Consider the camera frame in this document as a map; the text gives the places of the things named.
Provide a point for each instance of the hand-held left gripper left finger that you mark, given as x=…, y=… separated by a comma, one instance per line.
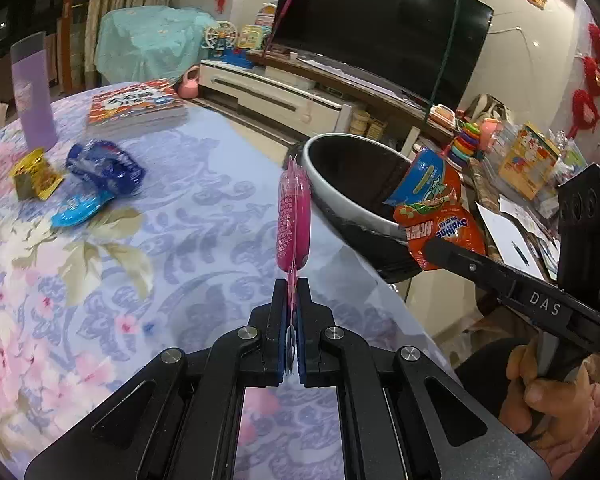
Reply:
x=280, y=345

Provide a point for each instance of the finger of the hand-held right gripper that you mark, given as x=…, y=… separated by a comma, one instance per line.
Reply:
x=472, y=267

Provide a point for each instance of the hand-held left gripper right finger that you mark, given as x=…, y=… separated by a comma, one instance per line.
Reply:
x=302, y=345

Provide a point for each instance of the orange snack packet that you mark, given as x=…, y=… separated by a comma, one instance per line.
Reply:
x=440, y=220

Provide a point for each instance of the pink lollipop packet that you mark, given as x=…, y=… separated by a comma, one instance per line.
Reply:
x=294, y=215

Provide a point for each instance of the white bin with black bag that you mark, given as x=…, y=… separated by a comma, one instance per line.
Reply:
x=350, y=170

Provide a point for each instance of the person's right hand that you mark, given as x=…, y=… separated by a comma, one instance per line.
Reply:
x=555, y=410

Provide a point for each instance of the white paper sheets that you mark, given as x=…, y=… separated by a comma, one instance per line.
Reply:
x=505, y=232

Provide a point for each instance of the yellow toy box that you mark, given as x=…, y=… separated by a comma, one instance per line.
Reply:
x=527, y=162

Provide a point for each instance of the toy cash register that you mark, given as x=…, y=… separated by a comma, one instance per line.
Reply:
x=442, y=116

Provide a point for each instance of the beige backpack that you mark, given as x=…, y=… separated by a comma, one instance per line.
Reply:
x=487, y=106

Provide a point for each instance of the light blue wrapper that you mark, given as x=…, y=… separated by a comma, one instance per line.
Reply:
x=80, y=210

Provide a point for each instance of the dark blue snack wrapper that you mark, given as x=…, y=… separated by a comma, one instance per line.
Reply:
x=105, y=165

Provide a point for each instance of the black television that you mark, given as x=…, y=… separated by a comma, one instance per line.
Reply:
x=380, y=30

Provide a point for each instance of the white TV cabinet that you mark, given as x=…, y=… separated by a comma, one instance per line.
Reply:
x=260, y=90

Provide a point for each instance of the pink toy watering can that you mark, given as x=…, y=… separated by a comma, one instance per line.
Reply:
x=187, y=84

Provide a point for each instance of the stack of children's books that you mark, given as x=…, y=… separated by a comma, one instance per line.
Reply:
x=137, y=105

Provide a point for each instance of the yellow snack wrapper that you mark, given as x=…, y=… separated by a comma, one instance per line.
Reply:
x=35, y=175

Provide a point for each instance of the ferris wheel toy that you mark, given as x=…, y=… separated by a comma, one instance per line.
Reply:
x=220, y=39

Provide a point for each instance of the pink rod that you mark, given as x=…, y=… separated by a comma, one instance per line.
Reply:
x=290, y=5

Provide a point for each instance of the teal cloth cover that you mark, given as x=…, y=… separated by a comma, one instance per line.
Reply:
x=150, y=40

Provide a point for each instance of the purple thermos bottle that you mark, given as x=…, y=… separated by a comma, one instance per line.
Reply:
x=35, y=95

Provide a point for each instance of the wooden glass sliding door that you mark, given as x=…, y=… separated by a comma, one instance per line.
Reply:
x=30, y=0

